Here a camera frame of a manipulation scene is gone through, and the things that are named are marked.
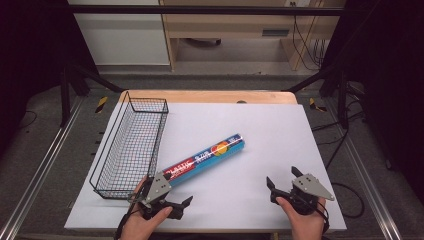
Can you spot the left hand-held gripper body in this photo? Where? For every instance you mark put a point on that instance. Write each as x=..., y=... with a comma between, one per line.
x=160, y=186

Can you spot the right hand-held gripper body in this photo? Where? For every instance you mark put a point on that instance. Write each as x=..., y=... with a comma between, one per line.
x=310, y=188

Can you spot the blue and red wrap roll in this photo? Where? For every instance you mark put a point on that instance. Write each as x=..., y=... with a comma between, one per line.
x=206, y=156

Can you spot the person's right hand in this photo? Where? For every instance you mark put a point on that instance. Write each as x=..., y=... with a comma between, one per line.
x=306, y=226

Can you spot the person's left hand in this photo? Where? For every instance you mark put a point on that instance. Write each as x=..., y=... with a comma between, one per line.
x=140, y=226

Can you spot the white table mat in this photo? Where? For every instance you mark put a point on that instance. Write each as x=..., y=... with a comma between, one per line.
x=260, y=173

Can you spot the black metal stand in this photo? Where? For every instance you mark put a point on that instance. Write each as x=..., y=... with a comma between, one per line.
x=65, y=96
x=342, y=100

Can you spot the black curtain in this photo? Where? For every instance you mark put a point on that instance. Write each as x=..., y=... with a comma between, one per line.
x=390, y=83
x=30, y=60

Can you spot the white cabinet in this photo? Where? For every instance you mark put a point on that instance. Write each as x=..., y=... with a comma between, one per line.
x=123, y=36

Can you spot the light wooden desk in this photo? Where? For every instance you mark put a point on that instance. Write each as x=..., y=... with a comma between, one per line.
x=230, y=26

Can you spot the aluminium rail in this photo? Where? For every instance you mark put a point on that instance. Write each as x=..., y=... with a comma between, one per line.
x=50, y=146
x=361, y=166

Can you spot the black horizontal frame bar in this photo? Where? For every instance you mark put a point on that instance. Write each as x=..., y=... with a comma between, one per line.
x=200, y=10

